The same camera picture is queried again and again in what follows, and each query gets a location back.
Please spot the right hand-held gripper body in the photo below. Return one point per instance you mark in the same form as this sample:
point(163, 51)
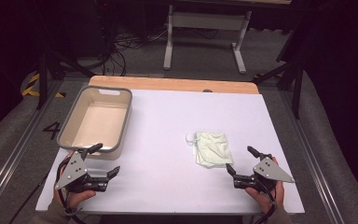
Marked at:
point(272, 171)

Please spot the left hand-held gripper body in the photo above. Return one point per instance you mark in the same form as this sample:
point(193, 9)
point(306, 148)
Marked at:
point(74, 172)

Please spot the beige plastic bin grey rim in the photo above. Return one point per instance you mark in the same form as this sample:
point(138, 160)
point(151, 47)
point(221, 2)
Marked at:
point(98, 124)

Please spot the light green face mask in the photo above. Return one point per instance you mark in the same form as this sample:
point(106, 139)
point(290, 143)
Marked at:
point(213, 149)

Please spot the person's left hand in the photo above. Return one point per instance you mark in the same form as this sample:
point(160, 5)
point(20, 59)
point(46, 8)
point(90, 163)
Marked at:
point(79, 198)

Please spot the person's right hand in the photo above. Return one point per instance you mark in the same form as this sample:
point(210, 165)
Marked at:
point(264, 199)

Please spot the white table cover sheet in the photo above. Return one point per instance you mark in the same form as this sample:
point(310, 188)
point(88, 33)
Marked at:
point(167, 130)

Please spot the black tripod stand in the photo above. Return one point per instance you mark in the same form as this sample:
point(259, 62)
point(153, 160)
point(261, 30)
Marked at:
point(297, 90)
point(42, 81)

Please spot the dark equipment tower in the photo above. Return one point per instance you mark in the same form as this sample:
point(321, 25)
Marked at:
point(96, 28)

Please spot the metal floor rail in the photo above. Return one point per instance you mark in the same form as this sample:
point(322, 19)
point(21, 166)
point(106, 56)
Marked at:
point(15, 152)
point(310, 155)

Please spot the white metal desk frame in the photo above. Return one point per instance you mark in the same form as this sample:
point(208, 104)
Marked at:
point(209, 21)

